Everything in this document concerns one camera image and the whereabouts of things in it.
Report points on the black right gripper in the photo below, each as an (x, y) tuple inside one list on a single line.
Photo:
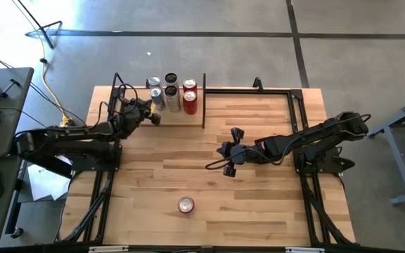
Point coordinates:
[(239, 154)]

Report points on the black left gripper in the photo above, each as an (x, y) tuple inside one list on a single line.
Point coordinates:
[(132, 114)]

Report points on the blue silver Red Bull can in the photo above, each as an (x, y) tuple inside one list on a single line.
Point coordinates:
[(154, 81), (157, 97)]

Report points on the white Celsius can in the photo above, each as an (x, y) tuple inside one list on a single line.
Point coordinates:
[(171, 78), (172, 98)]

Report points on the red Coca-Cola can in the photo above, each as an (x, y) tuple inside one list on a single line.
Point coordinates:
[(190, 84), (190, 102)]

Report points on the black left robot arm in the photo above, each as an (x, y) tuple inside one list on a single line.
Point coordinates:
[(65, 135)]

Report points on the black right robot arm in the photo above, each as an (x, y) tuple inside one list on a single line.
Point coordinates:
[(311, 135)]

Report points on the yellow tag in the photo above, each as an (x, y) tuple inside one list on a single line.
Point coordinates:
[(152, 109)]

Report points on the black desk leg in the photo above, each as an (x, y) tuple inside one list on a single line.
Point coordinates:
[(53, 169)]

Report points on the white paper sheets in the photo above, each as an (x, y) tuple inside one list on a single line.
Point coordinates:
[(44, 186)]

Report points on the black tripod stand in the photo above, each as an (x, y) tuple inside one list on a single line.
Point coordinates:
[(43, 28)]

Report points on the black caster wheel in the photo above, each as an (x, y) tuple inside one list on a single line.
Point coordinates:
[(17, 232)]

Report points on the black vertical post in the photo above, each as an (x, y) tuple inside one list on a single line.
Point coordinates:
[(203, 102)]

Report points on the black metal rig frame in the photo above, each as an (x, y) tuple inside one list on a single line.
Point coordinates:
[(248, 91)]

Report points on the white bracket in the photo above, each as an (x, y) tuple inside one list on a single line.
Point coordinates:
[(304, 249), (107, 249)]

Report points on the grey metal cart frame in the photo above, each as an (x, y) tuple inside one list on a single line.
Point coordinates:
[(400, 163)]

